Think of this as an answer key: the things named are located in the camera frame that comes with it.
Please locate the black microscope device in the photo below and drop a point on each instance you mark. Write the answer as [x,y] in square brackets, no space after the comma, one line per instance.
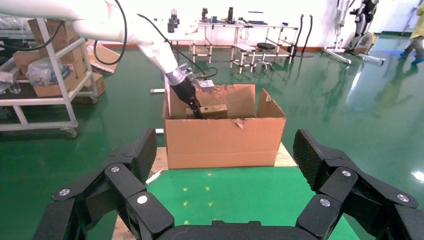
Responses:
[173,21]

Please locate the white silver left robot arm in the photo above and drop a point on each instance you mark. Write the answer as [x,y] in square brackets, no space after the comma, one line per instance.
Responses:
[99,30]

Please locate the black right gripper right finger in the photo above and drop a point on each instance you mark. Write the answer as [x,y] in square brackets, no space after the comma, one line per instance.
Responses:
[364,205]

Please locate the black flat device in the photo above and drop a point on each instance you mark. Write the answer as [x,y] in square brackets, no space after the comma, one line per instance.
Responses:
[256,22]

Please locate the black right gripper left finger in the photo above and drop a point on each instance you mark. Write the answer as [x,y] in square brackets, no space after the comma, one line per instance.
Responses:
[99,205]

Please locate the large open cardboard carton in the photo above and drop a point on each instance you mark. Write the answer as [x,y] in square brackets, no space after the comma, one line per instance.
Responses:
[222,145]

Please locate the flattened brown cardboard sheet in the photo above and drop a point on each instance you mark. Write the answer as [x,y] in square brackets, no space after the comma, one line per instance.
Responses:
[107,56]

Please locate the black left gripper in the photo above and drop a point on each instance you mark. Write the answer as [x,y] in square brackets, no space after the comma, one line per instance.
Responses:
[184,91]

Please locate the long white pipe table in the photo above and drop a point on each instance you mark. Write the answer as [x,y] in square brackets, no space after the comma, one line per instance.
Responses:
[265,27]

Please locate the person in yellow shirt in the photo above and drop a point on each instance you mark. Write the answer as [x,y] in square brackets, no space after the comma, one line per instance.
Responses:
[418,30]

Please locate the black thermos bottle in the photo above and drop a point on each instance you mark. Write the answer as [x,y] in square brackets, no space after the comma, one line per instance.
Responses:
[230,15]

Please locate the brown cardboard storage box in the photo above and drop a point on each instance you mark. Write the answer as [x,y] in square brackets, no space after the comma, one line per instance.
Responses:
[97,86]
[64,33]
[23,59]
[49,91]

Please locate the white table with wooden shelf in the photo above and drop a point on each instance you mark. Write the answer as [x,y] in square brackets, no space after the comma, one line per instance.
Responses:
[198,49]

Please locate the black camera device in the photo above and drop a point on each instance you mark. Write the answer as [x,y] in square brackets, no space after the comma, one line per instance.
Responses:
[204,14]

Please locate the small brown cardboard box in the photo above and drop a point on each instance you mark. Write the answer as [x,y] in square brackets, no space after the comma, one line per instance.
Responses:
[215,112]

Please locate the white black machine with base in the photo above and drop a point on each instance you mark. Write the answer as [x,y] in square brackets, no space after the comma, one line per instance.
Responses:
[359,39]

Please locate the white pipe shelf cart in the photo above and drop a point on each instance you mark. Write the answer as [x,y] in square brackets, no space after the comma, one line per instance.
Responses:
[53,56]

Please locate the clear plastic bag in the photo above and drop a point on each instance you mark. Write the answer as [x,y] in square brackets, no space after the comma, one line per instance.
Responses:
[39,71]

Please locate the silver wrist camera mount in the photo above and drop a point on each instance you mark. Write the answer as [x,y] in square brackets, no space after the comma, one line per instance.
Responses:
[207,86]

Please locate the small white pipe table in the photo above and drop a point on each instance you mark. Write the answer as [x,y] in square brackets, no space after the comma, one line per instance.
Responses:
[243,47]

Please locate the black round stool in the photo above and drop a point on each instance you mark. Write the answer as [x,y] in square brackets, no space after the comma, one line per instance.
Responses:
[266,46]

